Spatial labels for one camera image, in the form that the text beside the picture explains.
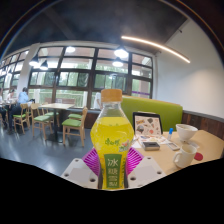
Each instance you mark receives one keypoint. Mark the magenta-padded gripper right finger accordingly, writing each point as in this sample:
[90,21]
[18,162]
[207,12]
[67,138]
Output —
[146,170]

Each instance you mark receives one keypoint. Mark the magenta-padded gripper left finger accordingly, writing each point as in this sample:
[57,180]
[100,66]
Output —
[78,171]

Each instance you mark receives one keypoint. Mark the yellow drink bottle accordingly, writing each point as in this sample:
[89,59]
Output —
[111,136]

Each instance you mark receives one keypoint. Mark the small dark box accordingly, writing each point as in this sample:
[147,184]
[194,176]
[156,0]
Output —
[150,146]

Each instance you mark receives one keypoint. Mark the colourful sticker sheet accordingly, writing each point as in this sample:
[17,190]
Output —
[153,138]

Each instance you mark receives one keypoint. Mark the white ribbed mug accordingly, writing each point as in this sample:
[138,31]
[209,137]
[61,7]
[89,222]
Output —
[183,156]

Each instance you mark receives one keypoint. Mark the small blue-capped bottle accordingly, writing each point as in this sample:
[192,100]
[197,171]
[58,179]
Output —
[170,133]

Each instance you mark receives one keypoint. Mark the black-framed tablet with pictures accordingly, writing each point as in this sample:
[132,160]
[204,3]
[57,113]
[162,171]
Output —
[147,124]

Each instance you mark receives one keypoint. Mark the group of green-seated wooden chairs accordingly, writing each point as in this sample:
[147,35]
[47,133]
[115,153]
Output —
[71,122]

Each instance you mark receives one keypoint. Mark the white bowl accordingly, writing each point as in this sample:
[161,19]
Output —
[186,131]

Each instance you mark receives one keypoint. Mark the green upholstered bench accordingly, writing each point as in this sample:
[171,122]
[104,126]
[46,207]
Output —
[166,111]

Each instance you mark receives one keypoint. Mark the wooden dining table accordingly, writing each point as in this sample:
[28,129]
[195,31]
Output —
[56,106]

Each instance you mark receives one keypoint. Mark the person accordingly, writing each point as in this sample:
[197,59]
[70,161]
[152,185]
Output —
[22,98]
[8,100]

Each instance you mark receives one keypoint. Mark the large dark-framed window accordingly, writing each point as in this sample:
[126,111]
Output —
[91,80]

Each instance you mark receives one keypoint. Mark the group of pendant ceiling lights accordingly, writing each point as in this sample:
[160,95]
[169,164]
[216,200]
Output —
[121,52]

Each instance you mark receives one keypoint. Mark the long curved strip light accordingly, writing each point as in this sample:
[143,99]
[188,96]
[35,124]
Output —
[153,43]

